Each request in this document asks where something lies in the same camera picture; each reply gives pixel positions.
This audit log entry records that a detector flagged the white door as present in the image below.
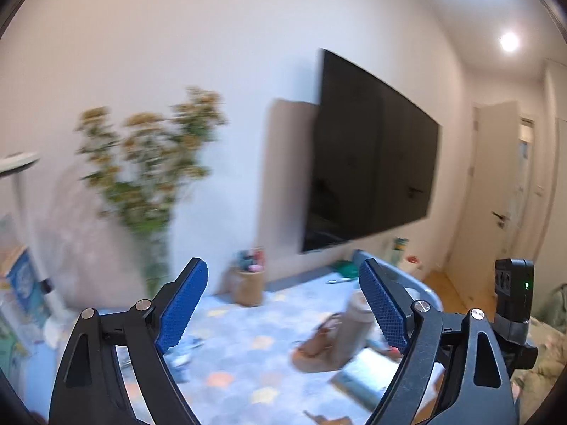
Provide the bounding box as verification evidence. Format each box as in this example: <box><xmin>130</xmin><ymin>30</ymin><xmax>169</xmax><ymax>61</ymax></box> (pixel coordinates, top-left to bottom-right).
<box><xmin>443</xmin><ymin>100</ymin><xmax>521</xmax><ymax>308</ymax></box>

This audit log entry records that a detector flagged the black wall television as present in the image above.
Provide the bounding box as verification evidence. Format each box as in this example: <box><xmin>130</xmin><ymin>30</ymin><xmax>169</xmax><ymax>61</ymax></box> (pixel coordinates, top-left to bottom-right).
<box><xmin>302</xmin><ymin>48</ymin><xmax>441</xmax><ymax>254</ymax></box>

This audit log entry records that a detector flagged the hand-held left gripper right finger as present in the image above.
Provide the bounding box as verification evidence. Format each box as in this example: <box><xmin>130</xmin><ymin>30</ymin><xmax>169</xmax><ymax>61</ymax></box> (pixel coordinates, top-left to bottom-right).
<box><xmin>358</xmin><ymin>257</ymin><xmax>520</xmax><ymax>425</ymax></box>

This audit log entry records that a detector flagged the round ceiling light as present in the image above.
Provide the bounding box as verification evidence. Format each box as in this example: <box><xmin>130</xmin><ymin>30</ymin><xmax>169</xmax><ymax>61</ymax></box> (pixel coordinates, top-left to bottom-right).
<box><xmin>497</xmin><ymin>30</ymin><xmax>522</xmax><ymax>55</ymax></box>

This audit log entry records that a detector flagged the light floral bedding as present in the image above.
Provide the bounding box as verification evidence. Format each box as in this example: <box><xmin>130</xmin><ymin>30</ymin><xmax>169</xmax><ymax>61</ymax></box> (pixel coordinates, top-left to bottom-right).
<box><xmin>511</xmin><ymin>285</ymin><xmax>567</xmax><ymax>425</ymax></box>

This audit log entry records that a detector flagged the glass vase with flowers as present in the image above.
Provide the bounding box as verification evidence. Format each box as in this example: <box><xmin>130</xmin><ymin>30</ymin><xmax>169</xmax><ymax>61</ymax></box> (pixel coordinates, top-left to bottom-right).
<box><xmin>73</xmin><ymin>86</ymin><xmax>229</xmax><ymax>302</ymax></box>

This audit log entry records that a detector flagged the fan patterned table cloth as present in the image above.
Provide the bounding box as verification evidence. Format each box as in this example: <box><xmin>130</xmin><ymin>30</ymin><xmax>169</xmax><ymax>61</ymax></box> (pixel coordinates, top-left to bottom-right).
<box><xmin>27</xmin><ymin>274</ymin><xmax>444</xmax><ymax>425</ymax></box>

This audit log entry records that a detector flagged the woven pen holder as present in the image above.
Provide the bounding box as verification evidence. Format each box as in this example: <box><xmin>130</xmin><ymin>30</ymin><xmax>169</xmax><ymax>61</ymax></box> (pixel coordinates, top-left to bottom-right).
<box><xmin>231</xmin><ymin>248</ymin><xmax>267</xmax><ymax>307</ymax></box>

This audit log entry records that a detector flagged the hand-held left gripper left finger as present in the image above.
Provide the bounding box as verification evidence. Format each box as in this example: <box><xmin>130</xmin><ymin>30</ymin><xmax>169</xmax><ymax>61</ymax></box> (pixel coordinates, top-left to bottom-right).
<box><xmin>48</xmin><ymin>257</ymin><xmax>209</xmax><ymax>425</ymax></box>

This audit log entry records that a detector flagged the blue printed box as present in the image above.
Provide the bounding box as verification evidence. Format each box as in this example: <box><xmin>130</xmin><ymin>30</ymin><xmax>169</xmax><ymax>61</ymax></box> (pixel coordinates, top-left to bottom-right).
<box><xmin>0</xmin><ymin>248</ymin><xmax>49</xmax><ymax>319</ymax></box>

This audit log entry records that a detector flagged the brown handbag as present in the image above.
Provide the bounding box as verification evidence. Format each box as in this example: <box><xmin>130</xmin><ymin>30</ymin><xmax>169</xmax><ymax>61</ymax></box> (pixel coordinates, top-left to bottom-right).
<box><xmin>290</xmin><ymin>312</ymin><xmax>350</xmax><ymax>373</ymax></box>

